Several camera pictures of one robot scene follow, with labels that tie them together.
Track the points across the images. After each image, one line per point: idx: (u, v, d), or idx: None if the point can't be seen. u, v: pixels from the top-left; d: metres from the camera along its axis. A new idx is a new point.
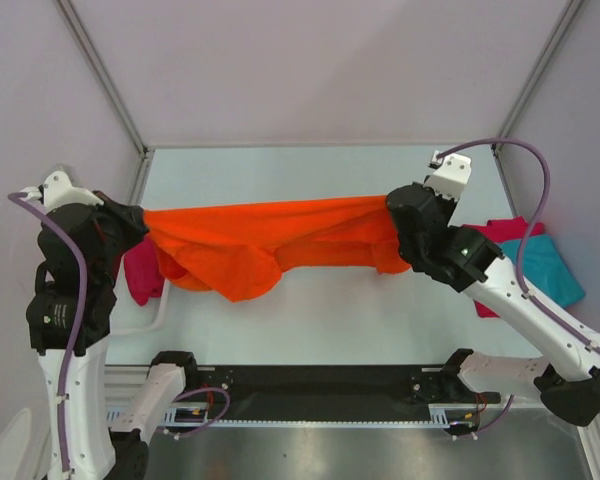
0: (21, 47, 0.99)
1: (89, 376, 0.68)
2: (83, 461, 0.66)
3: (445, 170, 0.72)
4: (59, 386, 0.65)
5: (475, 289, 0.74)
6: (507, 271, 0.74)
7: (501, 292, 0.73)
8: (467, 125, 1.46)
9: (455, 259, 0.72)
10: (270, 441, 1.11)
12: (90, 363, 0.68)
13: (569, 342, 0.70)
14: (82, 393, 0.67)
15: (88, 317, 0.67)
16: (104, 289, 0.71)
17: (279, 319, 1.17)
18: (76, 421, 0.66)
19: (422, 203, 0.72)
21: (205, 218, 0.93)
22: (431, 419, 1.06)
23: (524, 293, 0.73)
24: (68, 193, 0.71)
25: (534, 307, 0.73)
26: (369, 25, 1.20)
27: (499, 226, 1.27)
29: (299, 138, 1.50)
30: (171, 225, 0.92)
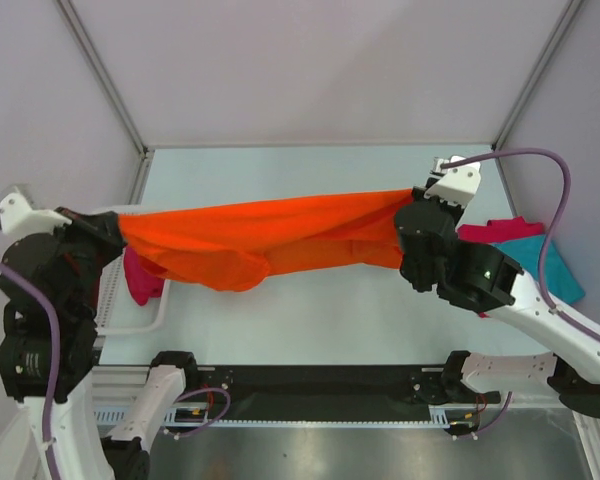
0: (20, 47, 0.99)
1: (74, 418, 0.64)
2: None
3: (453, 180, 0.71)
4: (46, 434, 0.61)
5: (503, 311, 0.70)
6: (529, 288, 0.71)
7: (531, 312, 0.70)
8: (466, 126, 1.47)
9: (480, 285, 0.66)
10: (270, 441, 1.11)
12: (73, 406, 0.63)
13: (598, 350, 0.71)
14: (71, 435, 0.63)
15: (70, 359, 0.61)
16: (83, 325, 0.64)
17: (280, 319, 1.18)
18: (67, 460, 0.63)
19: (443, 228, 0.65)
21: (194, 228, 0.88)
22: (431, 419, 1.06)
23: (551, 307, 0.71)
24: (29, 218, 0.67)
25: (562, 322, 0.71)
26: (369, 28, 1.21)
27: (498, 226, 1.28)
29: (299, 138, 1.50)
30: (154, 234, 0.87)
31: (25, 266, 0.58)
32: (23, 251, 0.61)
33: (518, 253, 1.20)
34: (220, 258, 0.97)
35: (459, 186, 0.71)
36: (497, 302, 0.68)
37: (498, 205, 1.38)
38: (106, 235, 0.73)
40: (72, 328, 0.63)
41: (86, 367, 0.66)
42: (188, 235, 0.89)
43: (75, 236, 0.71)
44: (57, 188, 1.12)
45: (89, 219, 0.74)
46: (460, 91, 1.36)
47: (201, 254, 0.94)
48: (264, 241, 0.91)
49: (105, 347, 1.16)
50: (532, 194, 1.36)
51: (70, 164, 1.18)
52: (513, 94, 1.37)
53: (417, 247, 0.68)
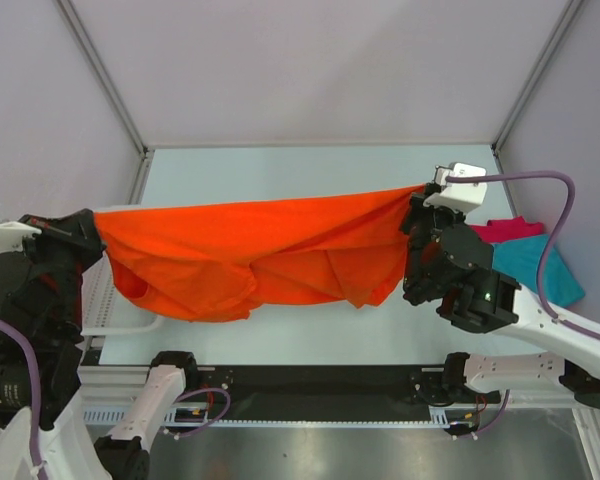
0: (20, 47, 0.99)
1: (65, 440, 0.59)
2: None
3: (465, 192, 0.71)
4: (36, 458, 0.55)
5: (508, 329, 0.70)
6: (531, 303, 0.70)
7: (535, 326, 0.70)
8: (466, 126, 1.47)
9: (486, 311, 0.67)
10: (269, 440, 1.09)
12: (63, 430, 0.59)
13: None
14: (63, 453, 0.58)
15: (50, 385, 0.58)
16: (66, 346, 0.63)
17: (280, 318, 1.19)
18: None
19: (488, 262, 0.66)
21: (170, 232, 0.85)
22: (431, 419, 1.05)
23: (552, 317, 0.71)
24: None
25: (566, 329, 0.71)
26: (370, 28, 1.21)
27: (498, 226, 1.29)
29: (298, 138, 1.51)
30: (127, 235, 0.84)
31: None
32: None
33: (518, 253, 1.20)
34: (199, 272, 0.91)
35: (469, 197, 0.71)
36: (497, 325, 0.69)
37: (498, 206, 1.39)
38: (83, 242, 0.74)
40: (52, 353, 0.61)
41: (73, 383, 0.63)
42: (164, 245, 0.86)
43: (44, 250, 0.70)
44: (57, 190, 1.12)
45: (61, 225, 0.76)
46: (460, 91, 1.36)
47: (179, 263, 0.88)
48: (247, 250, 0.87)
49: (105, 347, 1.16)
50: (531, 195, 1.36)
51: (70, 165, 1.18)
52: (512, 95, 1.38)
53: (447, 270, 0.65)
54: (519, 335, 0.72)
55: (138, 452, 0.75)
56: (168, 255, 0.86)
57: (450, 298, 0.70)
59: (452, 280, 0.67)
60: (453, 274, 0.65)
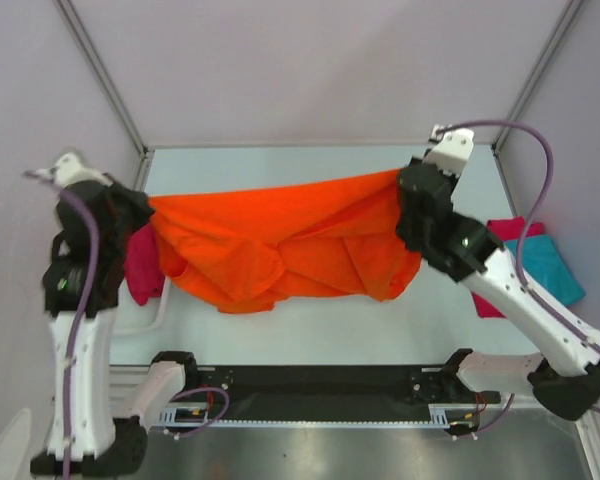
0: (20, 48, 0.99)
1: (97, 344, 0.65)
2: (85, 428, 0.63)
3: (449, 145, 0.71)
4: (67, 350, 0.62)
5: (474, 281, 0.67)
6: (504, 264, 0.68)
7: (502, 285, 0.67)
8: (466, 126, 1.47)
9: (454, 249, 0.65)
10: (268, 440, 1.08)
12: (98, 331, 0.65)
13: (566, 337, 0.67)
14: (89, 363, 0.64)
15: (103, 286, 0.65)
16: (121, 260, 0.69)
17: (281, 317, 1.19)
18: (82, 386, 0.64)
19: (445, 194, 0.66)
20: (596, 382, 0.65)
21: (216, 214, 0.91)
22: (431, 419, 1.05)
23: (520, 285, 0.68)
24: (81, 176, 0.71)
25: (532, 303, 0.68)
26: (370, 28, 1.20)
27: (498, 227, 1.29)
29: (300, 139, 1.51)
30: (174, 213, 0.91)
31: (80, 197, 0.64)
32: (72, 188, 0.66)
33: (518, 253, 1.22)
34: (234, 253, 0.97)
35: (454, 151, 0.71)
36: (458, 270, 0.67)
37: (498, 206, 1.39)
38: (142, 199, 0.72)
40: (108, 261, 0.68)
41: (113, 300, 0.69)
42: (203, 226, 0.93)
43: (121, 195, 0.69)
44: None
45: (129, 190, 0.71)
46: (460, 91, 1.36)
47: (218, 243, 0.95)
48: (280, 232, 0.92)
49: None
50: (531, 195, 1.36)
51: None
52: (512, 95, 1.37)
53: (407, 197, 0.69)
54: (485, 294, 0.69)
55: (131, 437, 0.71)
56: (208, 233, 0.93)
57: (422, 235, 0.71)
59: (418, 209, 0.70)
60: (413, 198, 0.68)
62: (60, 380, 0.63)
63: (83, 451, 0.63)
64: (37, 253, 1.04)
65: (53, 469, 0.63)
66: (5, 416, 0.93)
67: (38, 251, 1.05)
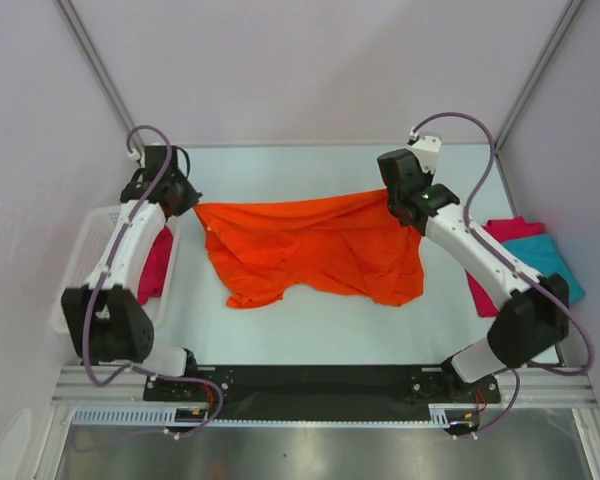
0: (19, 49, 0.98)
1: (149, 224, 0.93)
2: (118, 272, 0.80)
3: (423, 144, 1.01)
4: (130, 213, 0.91)
5: (430, 225, 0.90)
6: (454, 213, 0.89)
7: (447, 226, 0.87)
8: (466, 126, 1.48)
9: (416, 202, 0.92)
10: (267, 440, 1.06)
12: (151, 218, 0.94)
13: (498, 268, 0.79)
14: (140, 228, 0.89)
15: (166, 198, 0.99)
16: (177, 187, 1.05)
17: (281, 318, 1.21)
18: (129, 243, 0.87)
19: (407, 162, 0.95)
20: (521, 306, 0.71)
21: (254, 211, 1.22)
22: (431, 419, 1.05)
23: (464, 225, 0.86)
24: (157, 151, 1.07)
25: (473, 240, 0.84)
26: (371, 29, 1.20)
27: (499, 226, 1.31)
29: (299, 139, 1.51)
30: (223, 210, 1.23)
31: (157, 151, 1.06)
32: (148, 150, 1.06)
33: (517, 253, 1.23)
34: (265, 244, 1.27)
35: (426, 147, 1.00)
36: (425, 222, 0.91)
37: (497, 206, 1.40)
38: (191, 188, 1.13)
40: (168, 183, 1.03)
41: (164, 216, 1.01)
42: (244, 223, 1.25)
43: (177, 165, 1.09)
44: (57, 191, 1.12)
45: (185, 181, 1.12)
46: (460, 91, 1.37)
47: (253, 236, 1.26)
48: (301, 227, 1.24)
49: None
50: (530, 195, 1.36)
51: (70, 166, 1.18)
52: (513, 95, 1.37)
53: (388, 171, 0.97)
54: (441, 237, 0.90)
55: (148, 325, 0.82)
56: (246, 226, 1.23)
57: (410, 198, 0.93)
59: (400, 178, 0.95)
60: (390, 172, 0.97)
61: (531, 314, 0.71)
62: (117, 235, 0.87)
63: (113, 281, 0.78)
64: (37, 254, 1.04)
65: (81, 303, 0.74)
66: (5, 416, 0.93)
67: (38, 252, 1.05)
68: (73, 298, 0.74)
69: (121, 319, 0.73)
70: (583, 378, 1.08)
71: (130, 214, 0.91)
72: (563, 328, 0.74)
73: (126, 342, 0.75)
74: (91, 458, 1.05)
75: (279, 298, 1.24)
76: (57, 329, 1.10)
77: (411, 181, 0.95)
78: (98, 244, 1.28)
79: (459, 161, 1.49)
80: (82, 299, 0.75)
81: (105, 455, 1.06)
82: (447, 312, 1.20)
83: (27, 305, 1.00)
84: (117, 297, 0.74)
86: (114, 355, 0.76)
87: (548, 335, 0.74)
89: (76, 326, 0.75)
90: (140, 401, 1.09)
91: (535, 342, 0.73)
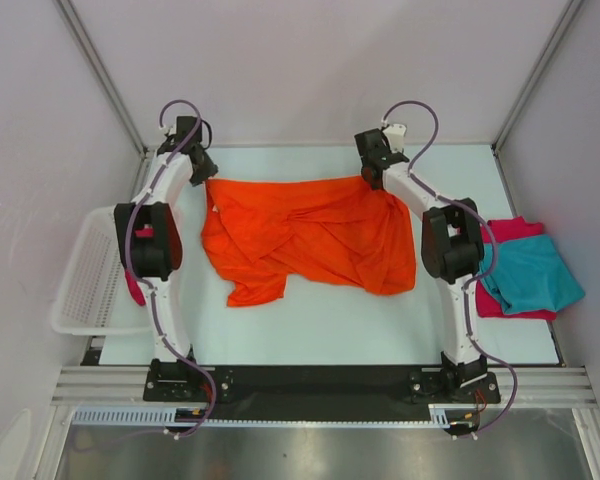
0: (20, 50, 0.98)
1: (180, 169, 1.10)
2: (158, 195, 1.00)
3: (391, 129, 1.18)
4: (167, 158, 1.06)
5: (385, 177, 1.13)
6: (403, 167, 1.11)
7: (396, 175, 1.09)
8: (464, 126, 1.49)
9: (375, 162, 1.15)
10: (268, 441, 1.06)
12: (183, 165, 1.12)
13: (427, 197, 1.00)
14: (175, 169, 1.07)
15: (193, 154, 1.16)
16: (202, 151, 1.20)
17: (281, 317, 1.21)
18: (166, 178, 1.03)
19: (370, 133, 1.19)
20: (434, 215, 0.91)
21: (256, 188, 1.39)
22: (431, 419, 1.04)
23: (408, 172, 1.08)
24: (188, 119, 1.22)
25: (412, 181, 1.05)
26: (371, 29, 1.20)
27: (499, 226, 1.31)
29: (299, 138, 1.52)
30: (229, 187, 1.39)
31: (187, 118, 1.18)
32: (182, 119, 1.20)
33: (518, 253, 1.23)
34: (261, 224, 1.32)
35: (394, 132, 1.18)
36: (383, 178, 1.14)
37: (496, 206, 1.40)
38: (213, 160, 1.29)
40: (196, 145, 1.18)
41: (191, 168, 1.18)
42: (243, 212, 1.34)
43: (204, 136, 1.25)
44: (57, 192, 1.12)
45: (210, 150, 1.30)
46: (459, 92, 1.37)
47: (252, 212, 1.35)
48: (299, 207, 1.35)
49: (107, 346, 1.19)
50: (530, 194, 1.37)
51: (70, 166, 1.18)
52: (512, 95, 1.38)
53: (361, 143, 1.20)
54: (394, 186, 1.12)
55: (180, 248, 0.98)
56: (246, 201, 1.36)
57: (371, 162, 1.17)
59: (368, 148, 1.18)
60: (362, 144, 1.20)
61: (441, 220, 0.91)
62: (156, 171, 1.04)
63: (154, 200, 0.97)
64: (37, 255, 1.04)
65: (130, 213, 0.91)
66: (6, 417, 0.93)
67: (39, 253, 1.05)
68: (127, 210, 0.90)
69: (164, 228, 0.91)
70: (583, 378, 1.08)
71: (167, 158, 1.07)
72: (476, 244, 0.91)
73: (162, 251, 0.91)
74: (90, 458, 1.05)
75: (279, 296, 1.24)
76: (59, 329, 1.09)
77: (377, 149, 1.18)
78: (98, 244, 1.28)
79: (458, 160, 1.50)
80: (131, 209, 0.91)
81: (106, 455, 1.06)
82: None
83: (27, 306, 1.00)
84: (160, 212, 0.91)
86: (150, 262, 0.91)
87: (463, 250, 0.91)
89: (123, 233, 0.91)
90: (139, 401, 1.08)
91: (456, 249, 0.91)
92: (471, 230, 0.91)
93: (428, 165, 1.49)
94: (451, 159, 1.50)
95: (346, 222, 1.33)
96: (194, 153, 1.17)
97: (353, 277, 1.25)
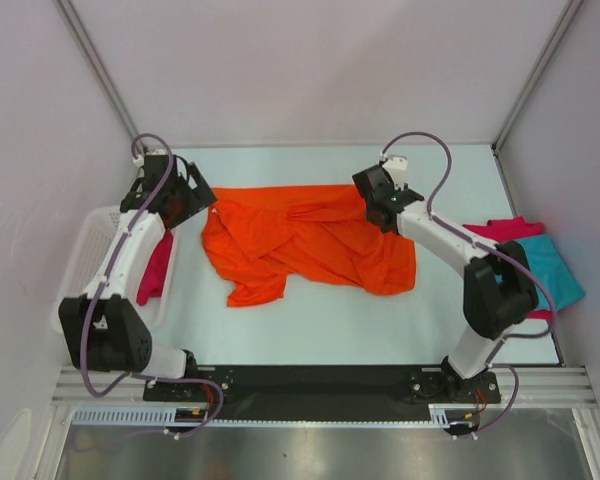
0: (19, 50, 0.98)
1: (148, 231, 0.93)
2: (116, 283, 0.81)
3: (393, 164, 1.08)
4: (129, 224, 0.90)
5: (401, 221, 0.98)
6: (421, 207, 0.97)
7: (414, 218, 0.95)
8: (464, 126, 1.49)
9: (386, 205, 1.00)
10: (268, 441, 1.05)
12: (155, 222, 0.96)
13: (458, 243, 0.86)
14: (139, 239, 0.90)
15: (165, 207, 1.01)
16: (176, 196, 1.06)
17: (281, 317, 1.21)
18: (126, 256, 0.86)
19: (371, 171, 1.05)
20: (479, 270, 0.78)
21: (258, 194, 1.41)
22: (431, 419, 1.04)
23: (428, 214, 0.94)
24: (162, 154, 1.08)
25: (436, 225, 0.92)
26: (371, 29, 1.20)
27: (499, 226, 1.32)
29: (300, 138, 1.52)
30: (231, 193, 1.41)
31: (155, 162, 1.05)
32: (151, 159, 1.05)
33: None
34: (261, 225, 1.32)
35: (397, 166, 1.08)
36: (397, 222, 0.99)
37: (496, 206, 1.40)
38: (196, 201, 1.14)
40: (169, 190, 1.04)
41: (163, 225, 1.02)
42: (244, 213, 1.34)
43: (180, 178, 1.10)
44: (56, 192, 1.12)
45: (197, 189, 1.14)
46: (459, 92, 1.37)
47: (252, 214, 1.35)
48: (299, 207, 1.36)
49: None
50: (530, 194, 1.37)
51: (70, 166, 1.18)
52: (512, 95, 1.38)
53: (363, 184, 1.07)
54: (412, 230, 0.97)
55: (149, 339, 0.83)
56: (247, 204, 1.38)
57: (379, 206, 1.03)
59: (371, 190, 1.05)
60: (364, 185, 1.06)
61: (486, 271, 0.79)
62: (117, 242, 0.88)
63: (110, 292, 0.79)
64: (36, 254, 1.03)
65: (79, 312, 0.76)
66: (5, 417, 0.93)
67: (38, 252, 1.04)
68: (71, 309, 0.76)
69: (119, 322, 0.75)
70: (583, 378, 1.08)
71: (129, 223, 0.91)
72: (530, 292, 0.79)
73: (123, 353, 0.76)
74: (90, 459, 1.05)
75: (279, 296, 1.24)
76: (55, 328, 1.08)
77: (383, 189, 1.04)
78: (98, 243, 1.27)
79: (458, 161, 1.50)
80: (80, 308, 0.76)
81: (105, 455, 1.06)
82: (447, 312, 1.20)
83: (27, 305, 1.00)
84: (116, 306, 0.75)
86: (110, 365, 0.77)
87: (517, 301, 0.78)
89: (73, 336, 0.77)
90: (140, 401, 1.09)
91: (507, 305, 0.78)
92: (522, 276, 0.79)
93: (429, 166, 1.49)
94: (450, 159, 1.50)
95: (346, 222, 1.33)
96: (166, 205, 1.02)
97: (353, 277, 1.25)
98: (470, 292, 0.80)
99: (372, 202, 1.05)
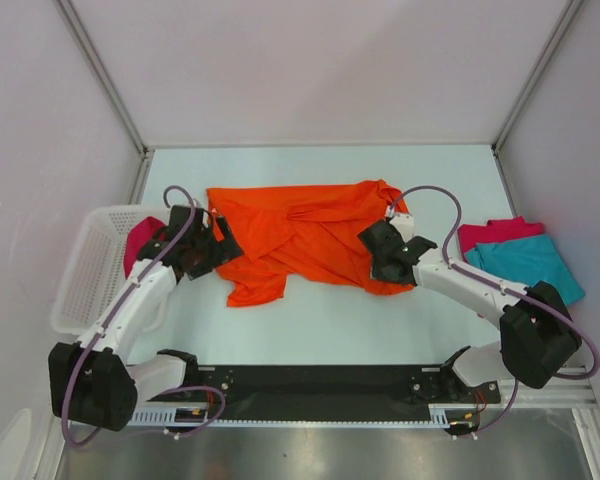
0: (18, 51, 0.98)
1: (159, 281, 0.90)
2: (112, 336, 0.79)
3: (400, 220, 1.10)
4: (139, 274, 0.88)
5: (418, 273, 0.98)
6: (435, 255, 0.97)
7: (431, 268, 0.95)
8: (464, 126, 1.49)
9: (399, 257, 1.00)
10: (268, 441, 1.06)
12: (168, 273, 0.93)
13: (486, 291, 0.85)
14: (148, 289, 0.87)
15: (180, 259, 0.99)
16: (190, 249, 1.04)
17: (281, 317, 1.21)
18: (129, 307, 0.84)
19: (374, 226, 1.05)
20: (516, 320, 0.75)
21: (257, 192, 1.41)
22: (431, 419, 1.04)
23: (446, 263, 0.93)
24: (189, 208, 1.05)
25: (457, 273, 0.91)
26: (371, 29, 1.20)
27: (499, 226, 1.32)
29: (300, 138, 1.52)
30: (231, 193, 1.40)
31: (180, 214, 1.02)
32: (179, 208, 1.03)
33: (518, 253, 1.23)
34: (261, 225, 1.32)
35: (404, 222, 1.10)
36: (413, 274, 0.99)
37: (496, 205, 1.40)
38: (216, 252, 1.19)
40: (186, 244, 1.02)
41: (176, 278, 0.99)
42: (243, 213, 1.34)
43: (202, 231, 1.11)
44: (56, 192, 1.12)
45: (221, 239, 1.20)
46: (459, 92, 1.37)
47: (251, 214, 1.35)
48: (299, 207, 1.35)
49: None
50: (530, 194, 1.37)
51: (70, 167, 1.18)
52: (513, 95, 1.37)
53: (370, 241, 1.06)
54: (430, 281, 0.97)
55: (136, 395, 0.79)
56: (247, 204, 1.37)
57: (392, 260, 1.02)
59: (379, 247, 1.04)
60: (372, 242, 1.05)
61: (523, 320, 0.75)
62: (123, 294, 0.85)
63: (102, 345, 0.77)
64: (35, 255, 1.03)
65: (67, 362, 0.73)
66: (5, 417, 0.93)
67: (37, 253, 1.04)
68: (59, 356, 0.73)
69: (101, 381, 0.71)
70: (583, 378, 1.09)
71: (139, 273, 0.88)
72: (571, 333, 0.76)
73: (102, 412, 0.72)
74: (90, 459, 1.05)
75: (279, 296, 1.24)
76: (58, 330, 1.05)
77: (390, 243, 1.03)
78: (98, 244, 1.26)
79: (458, 161, 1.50)
80: (70, 359, 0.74)
81: (105, 455, 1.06)
82: (447, 312, 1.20)
83: (26, 306, 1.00)
84: (104, 362, 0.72)
86: (87, 419, 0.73)
87: (559, 344, 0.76)
89: (58, 383, 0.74)
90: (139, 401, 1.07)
91: (550, 351, 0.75)
92: (558, 320, 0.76)
93: (429, 166, 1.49)
94: (450, 159, 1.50)
95: (346, 222, 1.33)
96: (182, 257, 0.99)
97: (353, 277, 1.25)
98: (508, 342, 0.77)
99: (383, 257, 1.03)
